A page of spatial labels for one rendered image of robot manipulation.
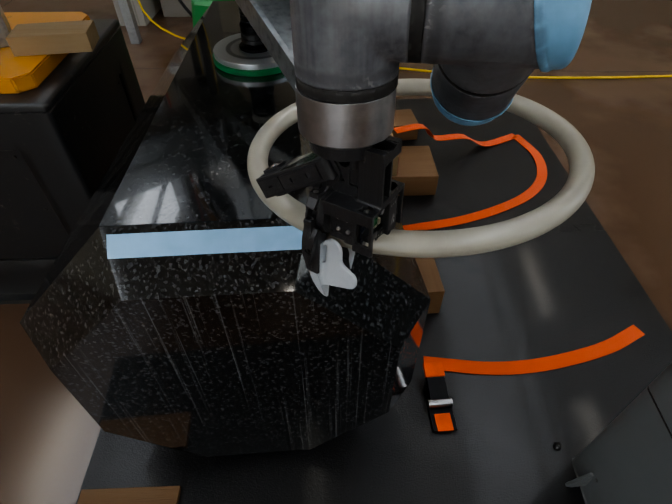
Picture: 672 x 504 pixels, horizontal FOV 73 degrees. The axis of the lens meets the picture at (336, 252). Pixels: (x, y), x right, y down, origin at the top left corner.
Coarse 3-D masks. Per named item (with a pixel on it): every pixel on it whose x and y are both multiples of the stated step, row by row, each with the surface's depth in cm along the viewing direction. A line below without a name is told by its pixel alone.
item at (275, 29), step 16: (240, 0) 94; (256, 0) 97; (272, 0) 98; (288, 0) 98; (256, 16) 89; (272, 16) 95; (288, 16) 95; (256, 32) 92; (272, 32) 85; (288, 32) 93; (272, 48) 87; (288, 48) 90; (288, 64) 83; (288, 80) 85
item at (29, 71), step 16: (16, 16) 143; (32, 16) 143; (48, 16) 143; (64, 16) 143; (80, 16) 143; (0, 48) 125; (0, 64) 118; (16, 64) 118; (32, 64) 118; (48, 64) 122; (0, 80) 112; (16, 80) 113; (32, 80) 116
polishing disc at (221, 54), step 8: (224, 40) 116; (232, 40) 116; (240, 40) 116; (216, 48) 112; (224, 48) 112; (232, 48) 112; (216, 56) 109; (224, 56) 109; (232, 56) 109; (240, 56) 109; (248, 56) 109; (256, 56) 109; (264, 56) 109; (224, 64) 108; (232, 64) 106; (240, 64) 106; (248, 64) 105; (256, 64) 105; (264, 64) 106; (272, 64) 106
